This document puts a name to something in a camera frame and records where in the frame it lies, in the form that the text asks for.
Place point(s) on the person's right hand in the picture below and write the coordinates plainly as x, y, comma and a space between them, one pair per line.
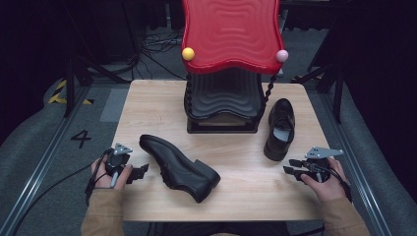
327, 190

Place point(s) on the black leather shoe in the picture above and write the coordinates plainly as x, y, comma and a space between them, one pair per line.
282, 113
178, 168

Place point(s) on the red and black shoe rack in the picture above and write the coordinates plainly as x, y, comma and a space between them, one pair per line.
229, 32

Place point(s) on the black metal stand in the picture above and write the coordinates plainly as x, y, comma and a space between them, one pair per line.
337, 95
69, 88

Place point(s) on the grey metal floor rail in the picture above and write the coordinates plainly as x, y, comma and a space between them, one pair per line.
42, 164
357, 164

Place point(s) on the person's left hand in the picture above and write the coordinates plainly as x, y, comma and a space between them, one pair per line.
104, 180

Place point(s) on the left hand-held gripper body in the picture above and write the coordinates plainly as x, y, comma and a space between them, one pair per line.
118, 160

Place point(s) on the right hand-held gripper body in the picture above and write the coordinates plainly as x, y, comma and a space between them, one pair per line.
323, 152

